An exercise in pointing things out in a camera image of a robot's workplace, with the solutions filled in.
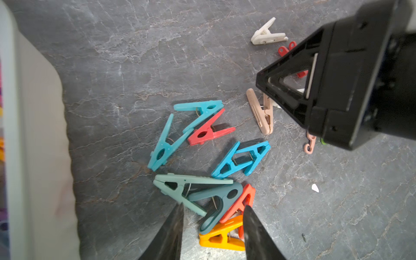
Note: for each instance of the red clothespin by teal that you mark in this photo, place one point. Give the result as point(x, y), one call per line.
point(206, 132)

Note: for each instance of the white plastic storage box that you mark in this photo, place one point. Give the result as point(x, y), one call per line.
point(38, 219)

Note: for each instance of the teal clothespin upper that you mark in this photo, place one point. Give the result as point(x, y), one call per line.
point(163, 150)

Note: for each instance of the white clothespin far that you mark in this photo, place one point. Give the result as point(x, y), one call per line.
point(264, 36)

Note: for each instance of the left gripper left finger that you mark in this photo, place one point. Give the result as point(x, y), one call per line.
point(167, 243)

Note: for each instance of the mint clothespin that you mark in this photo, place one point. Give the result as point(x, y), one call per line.
point(173, 186)

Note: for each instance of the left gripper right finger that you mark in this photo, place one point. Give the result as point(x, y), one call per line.
point(258, 243)

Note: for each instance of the dark teal clothespin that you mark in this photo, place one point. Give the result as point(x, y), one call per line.
point(227, 195)

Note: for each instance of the red orange clothespin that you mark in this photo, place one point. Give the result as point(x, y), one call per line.
point(246, 198)

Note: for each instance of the beige brown clothespin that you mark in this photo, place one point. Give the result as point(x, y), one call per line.
point(263, 114)

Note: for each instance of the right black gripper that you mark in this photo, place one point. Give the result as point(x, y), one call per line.
point(361, 77)

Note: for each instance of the blue clothespin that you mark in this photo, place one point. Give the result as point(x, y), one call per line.
point(241, 159)

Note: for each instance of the pink clothespin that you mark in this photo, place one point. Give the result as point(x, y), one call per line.
point(309, 147)

